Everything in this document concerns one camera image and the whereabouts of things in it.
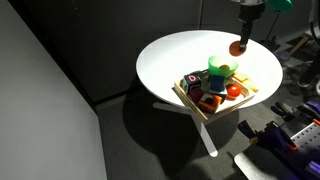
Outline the pink foam cube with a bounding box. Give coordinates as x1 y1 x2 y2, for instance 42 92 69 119
189 88 204 103

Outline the wooden tray box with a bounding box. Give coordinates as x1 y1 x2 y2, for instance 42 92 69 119
173 71 256 124

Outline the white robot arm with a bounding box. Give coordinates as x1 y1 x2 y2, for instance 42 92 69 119
229 0 292 53

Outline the orange toy fruit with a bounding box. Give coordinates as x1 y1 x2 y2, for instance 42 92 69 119
229 41 247 56

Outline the black letter D cube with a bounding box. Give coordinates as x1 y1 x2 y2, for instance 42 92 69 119
182 73 201 93

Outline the blue foam cube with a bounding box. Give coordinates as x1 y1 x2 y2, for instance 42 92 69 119
209 75 225 92

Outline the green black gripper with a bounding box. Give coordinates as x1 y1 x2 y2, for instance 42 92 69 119
238 0 292 52

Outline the yellow toy lemon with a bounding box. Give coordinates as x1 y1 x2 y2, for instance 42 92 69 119
219 65 230 70

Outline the round white table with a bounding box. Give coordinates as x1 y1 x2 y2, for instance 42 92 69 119
136 30 283 157

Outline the perforated metal plate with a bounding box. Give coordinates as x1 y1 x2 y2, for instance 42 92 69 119
291 122 320 161

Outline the red toy tomato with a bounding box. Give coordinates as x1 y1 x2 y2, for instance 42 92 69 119
226 84 241 98

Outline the orange shape cube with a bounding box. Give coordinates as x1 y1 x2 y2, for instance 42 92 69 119
198 93 222 114

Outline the green translucent bowl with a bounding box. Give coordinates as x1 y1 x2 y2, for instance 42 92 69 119
208 56 238 77

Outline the purple clamp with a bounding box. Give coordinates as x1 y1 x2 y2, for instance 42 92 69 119
238 121 320 180

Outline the grey metal base plate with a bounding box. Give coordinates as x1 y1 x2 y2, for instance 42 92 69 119
234 146 300 180

